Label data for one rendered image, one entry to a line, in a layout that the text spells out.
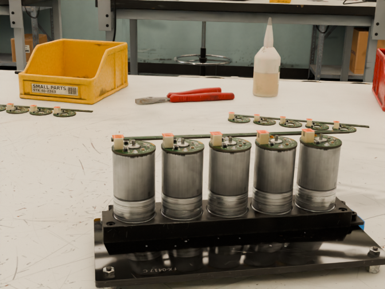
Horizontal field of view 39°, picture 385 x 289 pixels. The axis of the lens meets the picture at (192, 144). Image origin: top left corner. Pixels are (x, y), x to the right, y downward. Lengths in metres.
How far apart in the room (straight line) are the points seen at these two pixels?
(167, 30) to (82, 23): 0.74
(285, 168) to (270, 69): 0.40
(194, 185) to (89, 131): 0.26
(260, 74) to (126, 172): 0.43
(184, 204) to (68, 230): 0.08
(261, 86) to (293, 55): 4.12
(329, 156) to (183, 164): 0.09
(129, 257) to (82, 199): 0.11
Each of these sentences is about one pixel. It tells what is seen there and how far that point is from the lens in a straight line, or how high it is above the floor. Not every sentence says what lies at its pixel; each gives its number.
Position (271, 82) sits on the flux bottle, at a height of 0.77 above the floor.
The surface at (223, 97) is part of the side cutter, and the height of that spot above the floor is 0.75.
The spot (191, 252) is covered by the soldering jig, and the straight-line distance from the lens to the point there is 0.30.
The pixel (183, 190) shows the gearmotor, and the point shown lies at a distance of 0.31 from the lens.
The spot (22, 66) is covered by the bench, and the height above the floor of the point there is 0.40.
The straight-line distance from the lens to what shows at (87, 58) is 0.78.
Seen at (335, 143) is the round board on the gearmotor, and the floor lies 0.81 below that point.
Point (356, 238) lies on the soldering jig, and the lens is 0.34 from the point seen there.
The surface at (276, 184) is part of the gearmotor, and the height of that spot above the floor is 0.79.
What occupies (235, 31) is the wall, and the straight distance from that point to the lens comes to 4.78.
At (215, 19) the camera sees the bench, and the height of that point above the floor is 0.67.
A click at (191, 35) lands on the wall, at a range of 4.80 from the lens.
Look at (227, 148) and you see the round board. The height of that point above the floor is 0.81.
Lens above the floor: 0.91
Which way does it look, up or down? 18 degrees down
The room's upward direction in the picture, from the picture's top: 1 degrees clockwise
